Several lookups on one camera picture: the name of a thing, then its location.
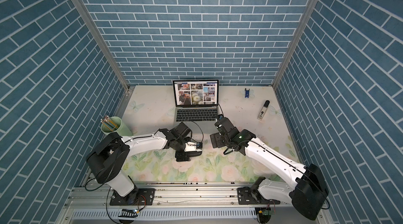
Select silver laptop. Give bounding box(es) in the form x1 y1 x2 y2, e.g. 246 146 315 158
173 79 219 134

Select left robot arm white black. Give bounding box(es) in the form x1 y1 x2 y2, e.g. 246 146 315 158
86 123 203 197

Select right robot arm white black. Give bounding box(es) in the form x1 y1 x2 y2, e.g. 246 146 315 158
211 115 329 220

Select floral table mat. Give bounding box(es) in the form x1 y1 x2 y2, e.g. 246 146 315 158
122 85 299 182

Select blue binder clip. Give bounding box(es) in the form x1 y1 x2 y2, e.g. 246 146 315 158
245 88 250 99

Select green pencil cup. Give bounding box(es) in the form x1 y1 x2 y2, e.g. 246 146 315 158
101 115 132 136

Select green circuit board left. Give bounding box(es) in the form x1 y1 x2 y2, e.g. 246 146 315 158
118 209 139 219

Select green circuit board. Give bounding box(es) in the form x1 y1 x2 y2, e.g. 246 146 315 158
118 209 139 219
258 208 276 216

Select green circuit board right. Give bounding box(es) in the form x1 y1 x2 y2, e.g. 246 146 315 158
258 208 276 216

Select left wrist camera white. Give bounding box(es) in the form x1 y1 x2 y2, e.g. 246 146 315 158
184 141 203 152

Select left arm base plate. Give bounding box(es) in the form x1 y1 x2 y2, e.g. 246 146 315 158
110 188 155 207

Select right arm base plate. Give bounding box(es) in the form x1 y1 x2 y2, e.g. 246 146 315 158
237 187 281 205

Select aluminium rail frame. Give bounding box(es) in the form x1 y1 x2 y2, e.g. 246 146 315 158
56 181 334 224

